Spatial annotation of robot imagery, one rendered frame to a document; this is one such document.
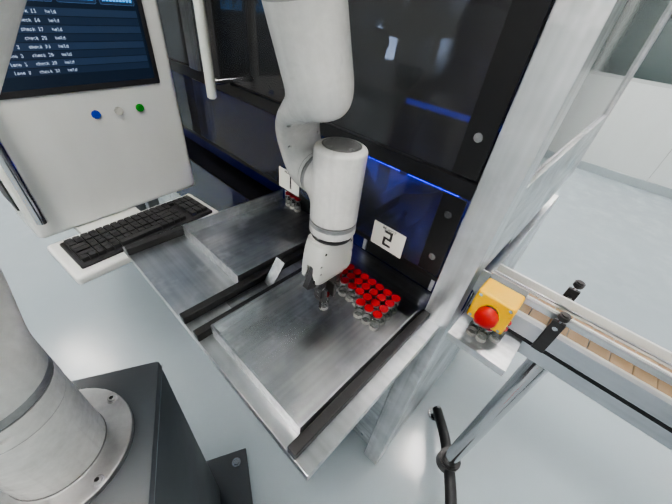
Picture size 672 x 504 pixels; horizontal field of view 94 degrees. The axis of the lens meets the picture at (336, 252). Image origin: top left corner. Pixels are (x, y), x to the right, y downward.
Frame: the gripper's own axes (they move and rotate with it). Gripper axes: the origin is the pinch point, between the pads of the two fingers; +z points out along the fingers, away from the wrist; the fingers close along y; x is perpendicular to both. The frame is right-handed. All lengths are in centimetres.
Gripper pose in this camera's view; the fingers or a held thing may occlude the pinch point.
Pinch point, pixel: (325, 289)
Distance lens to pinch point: 67.5
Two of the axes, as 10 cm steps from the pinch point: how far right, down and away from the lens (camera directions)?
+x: 7.2, 4.9, -4.9
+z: -1.0, 7.7, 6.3
